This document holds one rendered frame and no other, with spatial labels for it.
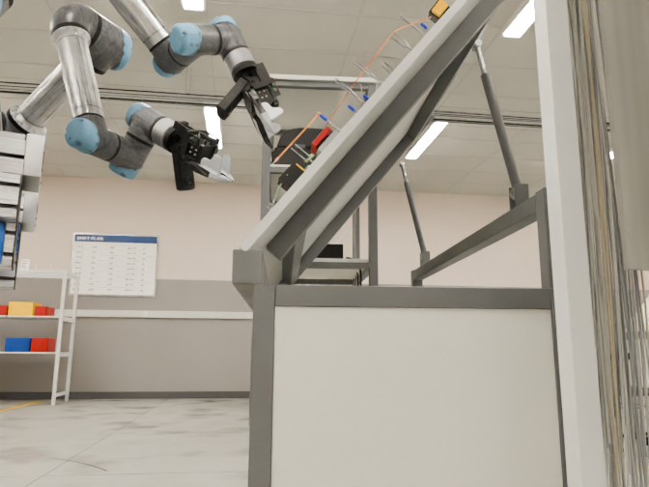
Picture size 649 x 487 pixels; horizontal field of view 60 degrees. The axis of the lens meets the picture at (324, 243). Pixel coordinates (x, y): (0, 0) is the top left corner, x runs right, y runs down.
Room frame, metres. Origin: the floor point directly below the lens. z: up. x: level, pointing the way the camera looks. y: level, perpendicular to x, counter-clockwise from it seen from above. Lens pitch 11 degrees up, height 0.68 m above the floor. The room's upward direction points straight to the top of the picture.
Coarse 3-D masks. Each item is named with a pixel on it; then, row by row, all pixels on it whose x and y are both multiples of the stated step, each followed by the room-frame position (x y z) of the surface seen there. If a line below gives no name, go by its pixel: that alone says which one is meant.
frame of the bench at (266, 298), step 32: (256, 288) 1.03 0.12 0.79; (288, 288) 1.03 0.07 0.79; (320, 288) 1.04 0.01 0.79; (352, 288) 1.04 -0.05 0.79; (384, 288) 1.05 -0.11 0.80; (416, 288) 1.05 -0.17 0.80; (448, 288) 1.05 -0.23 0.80; (480, 288) 1.06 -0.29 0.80; (512, 288) 1.06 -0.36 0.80; (544, 288) 1.07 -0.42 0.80; (256, 320) 1.03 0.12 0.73; (256, 352) 1.03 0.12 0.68; (256, 384) 1.03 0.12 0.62; (256, 416) 1.03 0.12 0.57; (256, 448) 1.03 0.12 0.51; (256, 480) 1.03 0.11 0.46
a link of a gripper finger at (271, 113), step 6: (264, 102) 1.32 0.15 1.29; (270, 108) 1.31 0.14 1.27; (276, 108) 1.32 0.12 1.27; (258, 114) 1.32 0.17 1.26; (264, 114) 1.30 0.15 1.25; (270, 114) 1.31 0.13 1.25; (276, 114) 1.31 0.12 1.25; (264, 120) 1.30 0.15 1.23; (270, 120) 1.30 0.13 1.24; (270, 126) 1.30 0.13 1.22
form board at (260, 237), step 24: (456, 0) 1.06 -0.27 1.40; (456, 24) 1.17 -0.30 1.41; (432, 48) 1.13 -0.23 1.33; (408, 72) 1.09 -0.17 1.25; (384, 96) 1.06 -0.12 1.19; (360, 120) 1.04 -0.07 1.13; (408, 120) 1.77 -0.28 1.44; (336, 144) 1.04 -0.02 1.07; (384, 144) 1.70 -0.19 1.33; (312, 168) 1.04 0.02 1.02; (360, 168) 1.62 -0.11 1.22; (288, 192) 1.03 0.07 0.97; (312, 192) 1.18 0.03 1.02; (288, 216) 1.14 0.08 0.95; (264, 240) 1.10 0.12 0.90; (312, 240) 1.94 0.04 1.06
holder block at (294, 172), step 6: (288, 168) 1.32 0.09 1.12; (294, 168) 1.33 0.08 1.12; (300, 168) 1.33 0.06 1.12; (282, 174) 1.32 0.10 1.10; (288, 174) 1.32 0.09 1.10; (294, 174) 1.32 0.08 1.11; (300, 174) 1.33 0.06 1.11; (282, 180) 1.32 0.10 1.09; (288, 180) 1.32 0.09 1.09; (294, 180) 1.32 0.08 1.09; (282, 186) 1.35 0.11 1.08; (288, 186) 1.33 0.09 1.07
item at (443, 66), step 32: (480, 0) 1.21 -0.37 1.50; (480, 32) 1.32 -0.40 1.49; (448, 64) 1.22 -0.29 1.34; (416, 96) 1.19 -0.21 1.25; (384, 128) 1.19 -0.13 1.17; (416, 128) 1.97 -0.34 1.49; (352, 160) 1.18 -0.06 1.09; (384, 160) 2.06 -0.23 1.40; (320, 192) 1.18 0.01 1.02; (288, 224) 1.17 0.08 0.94; (288, 256) 1.44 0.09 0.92
